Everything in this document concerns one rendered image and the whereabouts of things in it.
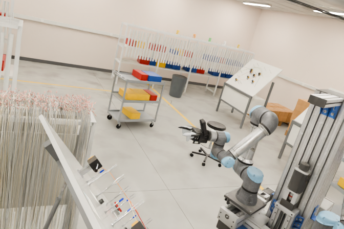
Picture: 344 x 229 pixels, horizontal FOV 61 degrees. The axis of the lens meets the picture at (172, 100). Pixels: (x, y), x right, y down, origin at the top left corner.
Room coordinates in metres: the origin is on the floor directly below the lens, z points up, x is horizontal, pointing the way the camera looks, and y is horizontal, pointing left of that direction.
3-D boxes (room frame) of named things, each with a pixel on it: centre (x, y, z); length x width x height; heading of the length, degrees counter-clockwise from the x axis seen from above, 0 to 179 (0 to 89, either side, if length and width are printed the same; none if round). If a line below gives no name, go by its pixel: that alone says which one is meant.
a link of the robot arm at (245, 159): (1.96, -0.63, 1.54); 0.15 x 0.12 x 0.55; 23
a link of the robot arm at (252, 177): (1.85, -0.68, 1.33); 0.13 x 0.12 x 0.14; 23
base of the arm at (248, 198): (1.84, -0.68, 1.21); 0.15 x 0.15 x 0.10
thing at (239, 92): (7.72, -1.88, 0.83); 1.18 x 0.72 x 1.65; 28
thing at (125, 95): (5.49, 0.75, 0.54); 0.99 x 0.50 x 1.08; 130
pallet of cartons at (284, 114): (8.56, -3.01, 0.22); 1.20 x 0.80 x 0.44; 121
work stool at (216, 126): (4.76, -0.87, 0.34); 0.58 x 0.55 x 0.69; 149
